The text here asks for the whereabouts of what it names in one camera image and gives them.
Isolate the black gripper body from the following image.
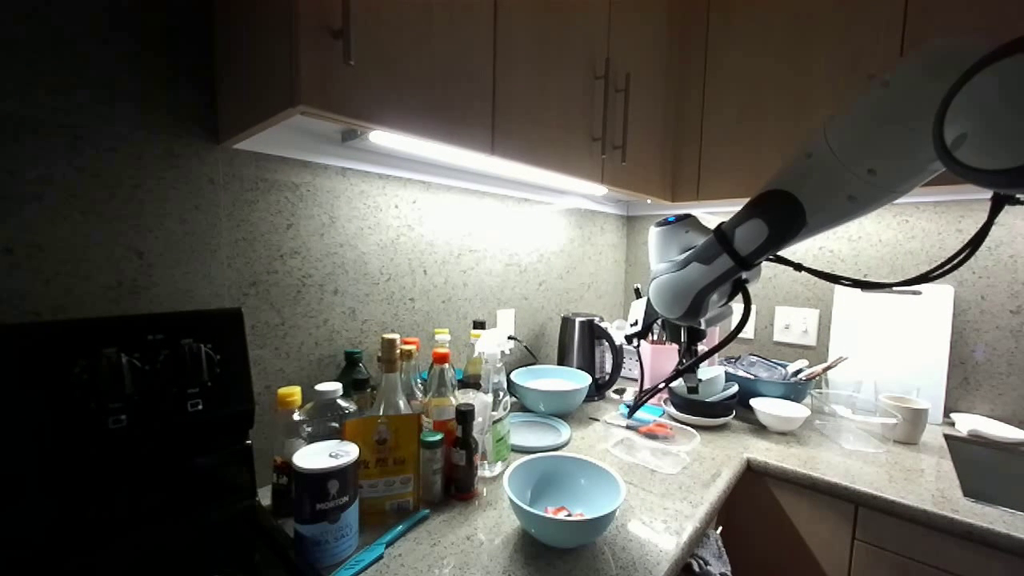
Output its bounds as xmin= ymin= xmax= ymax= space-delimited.
xmin=633 ymin=303 xmax=709 ymax=359

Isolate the grey blue bowl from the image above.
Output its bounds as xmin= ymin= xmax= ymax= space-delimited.
xmin=681 ymin=365 xmax=740 ymax=401

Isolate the black bowl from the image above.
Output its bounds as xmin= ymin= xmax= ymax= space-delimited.
xmin=668 ymin=381 xmax=746 ymax=424

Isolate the clear plastic container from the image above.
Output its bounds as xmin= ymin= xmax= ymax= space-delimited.
xmin=598 ymin=412 xmax=703 ymax=481

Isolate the large light blue bowl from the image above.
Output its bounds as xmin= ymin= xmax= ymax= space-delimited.
xmin=507 ymin=361 xmax=594 ymax=419

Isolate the small white bowl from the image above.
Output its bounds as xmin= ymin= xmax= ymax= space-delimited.
xmin=746 ymin=394 xmax=815 ymax=436

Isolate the small light blue bowl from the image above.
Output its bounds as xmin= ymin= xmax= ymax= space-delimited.
xmin=499 ymin=448 xmax=631 ymax=552

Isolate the clear glass container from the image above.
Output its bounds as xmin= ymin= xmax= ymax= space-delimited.
xmin=815 ymin=377 xmax=903 ymax=441

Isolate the bright blue round lid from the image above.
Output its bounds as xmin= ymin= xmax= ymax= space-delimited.
xmin=621 ymin=401 xmax=668 ymax=426

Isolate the pink utensil holder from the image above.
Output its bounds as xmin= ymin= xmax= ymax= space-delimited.
xmin=637 ymin=337 xmax=689 ymax=394

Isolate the white plate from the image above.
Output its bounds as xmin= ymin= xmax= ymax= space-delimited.
xmin=665 ymin=404 xmax=743 ymax=432

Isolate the dark pan with dishes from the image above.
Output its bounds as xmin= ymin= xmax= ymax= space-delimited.
xmin=722 ymin=353 xmax=815 ymax=407

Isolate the light blue round plate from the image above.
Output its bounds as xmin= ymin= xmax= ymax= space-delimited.
xmin=507 ymin=409 xmax=577 ymax=456

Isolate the clear spray bottle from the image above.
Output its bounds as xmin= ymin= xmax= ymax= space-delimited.
xmin=470 ymin=325 xmax=517 ymax=481

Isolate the tall bottle with black cap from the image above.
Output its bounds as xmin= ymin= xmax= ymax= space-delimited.
xmin=465 ymin=313 xmax=494 ymax=377

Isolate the grey hanging towel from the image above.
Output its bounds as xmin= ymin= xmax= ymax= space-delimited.
xmin=686 ymin=526 xmax=740 ymax=576

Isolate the small dark sauce bottle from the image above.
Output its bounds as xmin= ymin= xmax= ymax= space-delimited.
xmin=442 ymin=401 xmax=484 ymax=507

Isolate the brown lower cabinet door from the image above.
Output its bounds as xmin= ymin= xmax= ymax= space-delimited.
xmin=740 ymin=478 xmax=861 ymax=576

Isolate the orange cap sauce bottle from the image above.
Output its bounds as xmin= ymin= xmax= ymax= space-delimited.
xmin=420 ymin=345 xmax=465 ymax=441
xmin=398 ymin=337 xmax=430 ymax=412

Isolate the white cutting board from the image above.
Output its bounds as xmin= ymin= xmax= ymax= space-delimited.
xmin=825 ymin=283 xmax=958 ymax=426

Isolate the white mug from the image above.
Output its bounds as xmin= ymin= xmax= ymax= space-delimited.
xmin=883 ymin=394 xmax=935 ymax=448

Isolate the small green lid jar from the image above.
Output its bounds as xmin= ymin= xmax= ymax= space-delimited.
xmin=417 ymin=429 xmax=447 ymax=508

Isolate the brown wooden cabinet door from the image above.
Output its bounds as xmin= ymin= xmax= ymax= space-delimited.
xmin=903 ymin=0 xmax=1024 ymax=68
xmin=300 ymin=0 xmax=499 ymax=153
xmin=612 ymin=0 xmax=686 ymax=202
xmin=494 ymin=0 xmax=621 ymax=185
xmin=700 ymin=0 xmax=908 ymax=202

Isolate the white under cabinet light bar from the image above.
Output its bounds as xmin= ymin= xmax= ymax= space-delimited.
xmin=231 ymin=103 xmax=655 ymax=219

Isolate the large amber bottle yellow label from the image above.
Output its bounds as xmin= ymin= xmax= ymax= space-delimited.
xmin=341 ymin=330 xmax=430 ymax=527

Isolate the dark green glass bottle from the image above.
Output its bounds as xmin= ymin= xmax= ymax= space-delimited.
xmin=335 ymin=345 xmax=379 ymax=409

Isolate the brown lower drawer front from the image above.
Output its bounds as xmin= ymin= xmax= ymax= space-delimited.
xmin=852 ymin=507 xmax=1024 ymax=576

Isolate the white folded cloth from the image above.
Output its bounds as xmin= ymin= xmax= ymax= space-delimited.
xmin=944 ymin=409 xmax=1024 ymax=448

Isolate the white cap bottle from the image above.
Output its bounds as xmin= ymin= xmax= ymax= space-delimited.
xmin=306 ymin=377 xmax=363 ymax=448

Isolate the dark dish basin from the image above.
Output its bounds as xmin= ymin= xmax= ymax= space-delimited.
xmin=942 ymin=429 xmax=1024 ymax=515

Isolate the dark can with white lid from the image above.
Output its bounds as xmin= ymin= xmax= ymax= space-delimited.
xmin=289 ymin=436 xmax=364 ymax=573

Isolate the black stove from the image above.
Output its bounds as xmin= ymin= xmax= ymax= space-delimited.
xmin=0 ymin=303 xmax=261 ymax=576

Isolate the orange handled peeler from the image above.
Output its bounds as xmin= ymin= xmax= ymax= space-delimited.
xmin=583 ymin=409 xmax=681 ymax=441

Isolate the white double wall outlet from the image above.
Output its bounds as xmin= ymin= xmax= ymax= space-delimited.
xmin=770 ymin=303 xmax=823 ymax=353

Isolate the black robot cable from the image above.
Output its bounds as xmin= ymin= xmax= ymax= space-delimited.
xmin=623 ymin=189 xmax=1018 ymax=419

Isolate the teal handled tool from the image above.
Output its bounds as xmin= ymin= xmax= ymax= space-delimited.
xmin=325 ymin=504 xmax=435 ymax=576

